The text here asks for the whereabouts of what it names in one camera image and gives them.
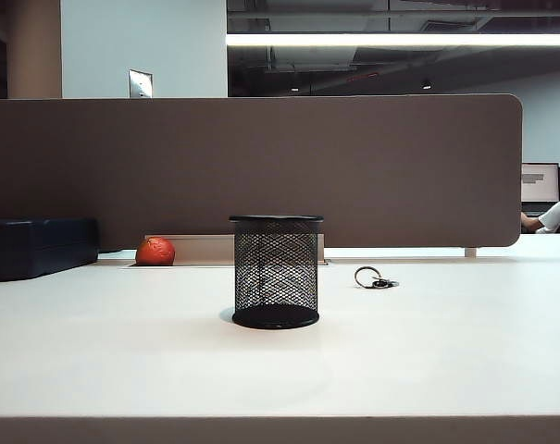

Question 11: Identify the bunch of keys with ring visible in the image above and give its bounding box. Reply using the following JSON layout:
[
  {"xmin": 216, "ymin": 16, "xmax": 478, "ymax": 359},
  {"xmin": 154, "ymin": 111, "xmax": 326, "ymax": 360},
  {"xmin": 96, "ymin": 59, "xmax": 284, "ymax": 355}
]
[{"xmin": 354, "ymin": 265, "xmax": 400, "ymax": 290}]

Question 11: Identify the brown desk divider panel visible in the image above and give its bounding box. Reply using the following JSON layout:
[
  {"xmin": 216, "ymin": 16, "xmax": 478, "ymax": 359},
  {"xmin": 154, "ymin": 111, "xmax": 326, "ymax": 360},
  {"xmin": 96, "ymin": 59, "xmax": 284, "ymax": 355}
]
[{"xmin": 0, "ymin": 93, "xmax": 525, "ymax": 249}]

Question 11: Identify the orange fruit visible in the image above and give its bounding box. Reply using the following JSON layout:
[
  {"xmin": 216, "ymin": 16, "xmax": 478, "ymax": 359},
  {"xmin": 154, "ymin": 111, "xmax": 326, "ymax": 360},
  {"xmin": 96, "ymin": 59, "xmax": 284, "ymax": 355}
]
[{"xmin": 135, "ymin": 236, "xmax": 177, "ymax": 266}]

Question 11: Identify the dark blue box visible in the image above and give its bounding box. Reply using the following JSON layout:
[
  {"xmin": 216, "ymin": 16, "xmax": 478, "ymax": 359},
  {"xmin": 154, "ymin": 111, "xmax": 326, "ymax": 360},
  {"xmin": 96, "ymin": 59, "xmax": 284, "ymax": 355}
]
[{"xmin": 0, "ymin": 216, "xmax": 100, "ymax": 282}]

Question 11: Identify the computer monitor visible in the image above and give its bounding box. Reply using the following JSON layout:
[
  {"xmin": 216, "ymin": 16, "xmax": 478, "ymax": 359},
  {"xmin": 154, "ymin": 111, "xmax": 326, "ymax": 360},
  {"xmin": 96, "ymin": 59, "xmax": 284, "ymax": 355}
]
[{"xmin": 521, "ymin": 162, "xmax": 560, "ymax": 215}]

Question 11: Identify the person's foot in white sock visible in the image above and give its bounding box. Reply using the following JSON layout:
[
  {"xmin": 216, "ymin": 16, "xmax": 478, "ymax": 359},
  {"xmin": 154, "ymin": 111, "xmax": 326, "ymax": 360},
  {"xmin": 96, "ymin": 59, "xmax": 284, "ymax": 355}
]
[{"xmin": 521, "ymin": 198, "xmax": 560, "ymax": 235}]

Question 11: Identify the black wire mesh basket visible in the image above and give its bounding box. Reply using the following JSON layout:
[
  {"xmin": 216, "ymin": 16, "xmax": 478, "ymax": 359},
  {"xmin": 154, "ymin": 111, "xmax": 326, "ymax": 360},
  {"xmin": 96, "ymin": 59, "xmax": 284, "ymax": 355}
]
[{"xmin": 228, "ymin": 214, "xmax": 326, "ymax": 330}]

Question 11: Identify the silver wall plate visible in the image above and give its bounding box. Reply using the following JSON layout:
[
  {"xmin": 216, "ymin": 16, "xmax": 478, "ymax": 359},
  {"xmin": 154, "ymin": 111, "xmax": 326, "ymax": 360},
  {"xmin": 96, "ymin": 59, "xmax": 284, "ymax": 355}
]
[{"xmin": 128, "ymin": 68, "xmax": 154, "ymax": 98}]

